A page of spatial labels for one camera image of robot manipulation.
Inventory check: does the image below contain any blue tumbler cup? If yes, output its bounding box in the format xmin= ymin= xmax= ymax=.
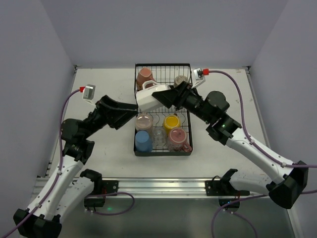
xmin=135 ymin=130 xmax=153 ymax=152

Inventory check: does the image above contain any iridescent pink mug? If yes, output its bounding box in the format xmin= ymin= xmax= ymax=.
xmin=135 ymin=113 xmax=153 ymax=134

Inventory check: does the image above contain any salmon floral mug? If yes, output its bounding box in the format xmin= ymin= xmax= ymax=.
xmin=136 ymin=67 xmax=155 ymax=91

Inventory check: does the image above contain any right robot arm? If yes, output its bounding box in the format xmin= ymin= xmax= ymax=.
xmin=152 ymin=82 xmax=309 ymax=209

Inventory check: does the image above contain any aluminium mounting rail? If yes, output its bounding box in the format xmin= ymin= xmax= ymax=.
xmin=31 ymin=176 xmax=295 ymax=199

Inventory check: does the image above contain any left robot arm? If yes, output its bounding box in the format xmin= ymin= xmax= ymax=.
xmin=13 ymin=96 xmax=138 ymax=238

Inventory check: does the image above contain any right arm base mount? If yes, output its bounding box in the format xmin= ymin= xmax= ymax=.
xmin=205 ymin=176 xmax=250 ymax=206

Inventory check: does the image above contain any black wire dish rack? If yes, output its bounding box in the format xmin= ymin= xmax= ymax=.
xmin=134 ymin=63 xmax=193 ymax=157

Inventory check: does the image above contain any pink floral mug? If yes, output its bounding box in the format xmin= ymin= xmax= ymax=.
xmin=167 ymin=127 xmax=192 ymax=152

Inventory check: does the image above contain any yellow mug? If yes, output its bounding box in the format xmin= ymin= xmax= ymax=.
xmin=162 ymin=114 xmax=181 ymax=135

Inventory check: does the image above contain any beige speckled cup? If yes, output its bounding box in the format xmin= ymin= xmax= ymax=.
xmin=173 ymin=75 xmax=189 ymax=87

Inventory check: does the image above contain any clear glass cup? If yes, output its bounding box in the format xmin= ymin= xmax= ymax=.
xmin=152 ymin=126 xmax=166 ymax=147

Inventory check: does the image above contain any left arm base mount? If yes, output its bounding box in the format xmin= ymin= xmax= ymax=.
xmin=84 ymin=180 xmax=119 ymax=211

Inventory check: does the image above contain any white ceramic mug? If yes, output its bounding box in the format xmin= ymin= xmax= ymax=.
xmin=136 ymin=80 xmax=171 ymax=113

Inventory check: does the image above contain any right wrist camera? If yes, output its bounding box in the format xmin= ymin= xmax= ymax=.
xmin=192 ymin=68 xmax=206 ymax=89

